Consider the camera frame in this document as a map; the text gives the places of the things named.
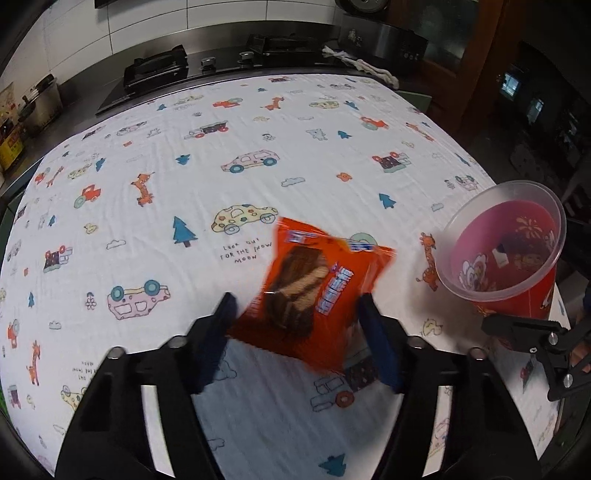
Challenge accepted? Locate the orange snack packet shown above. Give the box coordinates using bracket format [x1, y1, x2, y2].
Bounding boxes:
[226, 217, 398, 376]

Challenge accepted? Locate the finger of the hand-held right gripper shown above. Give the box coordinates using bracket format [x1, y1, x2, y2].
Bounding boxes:
[481, 314, 591, 403]

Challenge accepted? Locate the black gas stove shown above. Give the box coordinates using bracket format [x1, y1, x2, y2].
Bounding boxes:
[95, 33, 334, 116]

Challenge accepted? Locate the brown wooden cabinet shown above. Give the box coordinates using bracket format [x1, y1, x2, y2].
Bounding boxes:
[388, 0, 505, 131]

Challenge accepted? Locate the white cartoon printed cloth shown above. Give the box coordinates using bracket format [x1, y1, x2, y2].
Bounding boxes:
[0, 74, 564, 480]

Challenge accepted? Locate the dark sauce bottle yellow label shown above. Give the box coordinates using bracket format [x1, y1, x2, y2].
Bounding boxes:
[0, 117, 27, 172]

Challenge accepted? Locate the black countertop appliance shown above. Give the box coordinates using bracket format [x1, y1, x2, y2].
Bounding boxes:
[339, 23, 428, 77]

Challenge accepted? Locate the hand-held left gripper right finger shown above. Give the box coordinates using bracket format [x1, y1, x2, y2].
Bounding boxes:
[358, 293, 544, 480]

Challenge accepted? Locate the red plastic cup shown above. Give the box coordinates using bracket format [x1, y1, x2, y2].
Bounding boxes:
[436, 181, 568, 354]

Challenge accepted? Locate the steel pot black handle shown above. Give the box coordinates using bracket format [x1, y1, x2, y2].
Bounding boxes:
[18, 76, 64, 137]

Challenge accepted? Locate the white rag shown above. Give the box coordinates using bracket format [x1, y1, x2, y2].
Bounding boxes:
[322, 45, 399, 89]

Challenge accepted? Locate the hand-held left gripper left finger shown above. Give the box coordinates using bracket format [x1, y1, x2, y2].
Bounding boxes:
[54, 292, 239, 480]

